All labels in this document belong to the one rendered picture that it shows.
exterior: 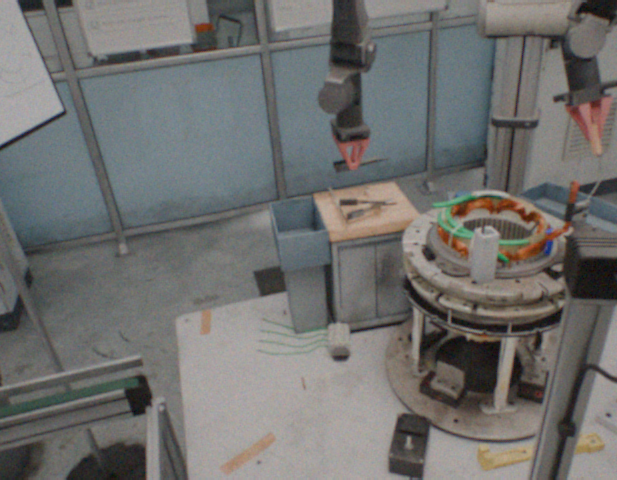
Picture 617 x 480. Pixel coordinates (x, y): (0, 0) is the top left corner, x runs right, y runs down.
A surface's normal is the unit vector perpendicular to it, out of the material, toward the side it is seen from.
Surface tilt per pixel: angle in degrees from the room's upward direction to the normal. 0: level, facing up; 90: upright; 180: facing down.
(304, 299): 90
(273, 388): 0
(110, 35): 90
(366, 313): 90
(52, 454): 0
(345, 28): 117
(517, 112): 90
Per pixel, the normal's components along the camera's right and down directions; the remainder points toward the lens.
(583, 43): -0.28, 0.28
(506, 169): -0.37, 0.52
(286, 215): 0.18, 0.51
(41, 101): 0.96, -0.06
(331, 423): -0.07, -0.85
